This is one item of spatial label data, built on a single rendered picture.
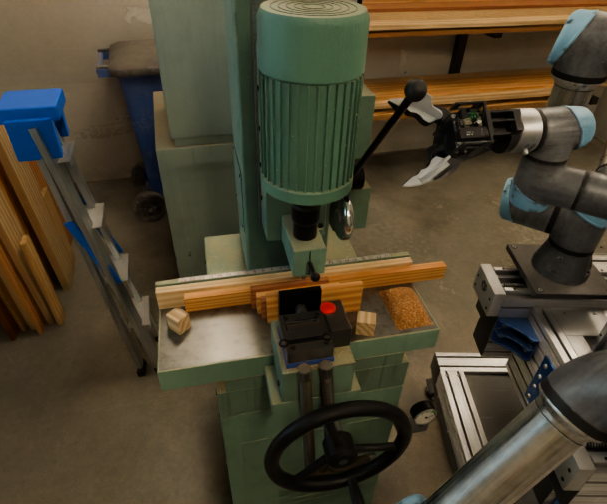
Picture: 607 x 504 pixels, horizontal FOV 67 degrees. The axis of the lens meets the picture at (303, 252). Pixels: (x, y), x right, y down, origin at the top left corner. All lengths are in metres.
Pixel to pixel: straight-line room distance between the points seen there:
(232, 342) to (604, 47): 0.98
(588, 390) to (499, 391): 1.25
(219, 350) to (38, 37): 2.57
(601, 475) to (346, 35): 0.95
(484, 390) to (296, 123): 1.39
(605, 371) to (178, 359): 0.72
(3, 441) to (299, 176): 1.67
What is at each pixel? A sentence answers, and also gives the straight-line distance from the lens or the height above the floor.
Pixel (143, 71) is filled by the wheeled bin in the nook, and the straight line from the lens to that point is 2.57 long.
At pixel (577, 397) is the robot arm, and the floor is 1.16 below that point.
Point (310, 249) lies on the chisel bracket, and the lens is 0.93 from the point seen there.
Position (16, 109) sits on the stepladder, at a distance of 1.52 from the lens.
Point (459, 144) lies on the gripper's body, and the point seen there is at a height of 1.33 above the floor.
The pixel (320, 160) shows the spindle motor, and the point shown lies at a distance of 0.79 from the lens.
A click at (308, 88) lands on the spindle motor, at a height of 1.41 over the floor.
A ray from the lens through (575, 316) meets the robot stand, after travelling 1.51.
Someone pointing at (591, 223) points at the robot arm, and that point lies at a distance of 1.36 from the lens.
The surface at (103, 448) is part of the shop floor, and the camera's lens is 1.99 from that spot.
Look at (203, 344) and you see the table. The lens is 0.99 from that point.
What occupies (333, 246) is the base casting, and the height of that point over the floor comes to 0.80.
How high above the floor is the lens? 1.64
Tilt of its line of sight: 38 degrees down
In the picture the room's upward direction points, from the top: 2 degrees clockwise
